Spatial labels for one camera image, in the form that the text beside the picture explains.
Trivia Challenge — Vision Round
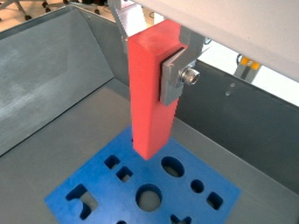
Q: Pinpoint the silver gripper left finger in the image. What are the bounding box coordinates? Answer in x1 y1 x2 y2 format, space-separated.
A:
107 0 135 53

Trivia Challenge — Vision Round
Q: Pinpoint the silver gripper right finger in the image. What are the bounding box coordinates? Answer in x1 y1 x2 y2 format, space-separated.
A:
161 26 206 106

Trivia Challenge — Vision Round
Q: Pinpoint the red rectangular block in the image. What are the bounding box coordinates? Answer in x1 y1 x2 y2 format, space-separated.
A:
127 20 183 160

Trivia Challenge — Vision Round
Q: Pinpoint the blue foam shape board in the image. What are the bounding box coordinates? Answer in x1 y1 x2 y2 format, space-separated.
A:
44 129 241 224

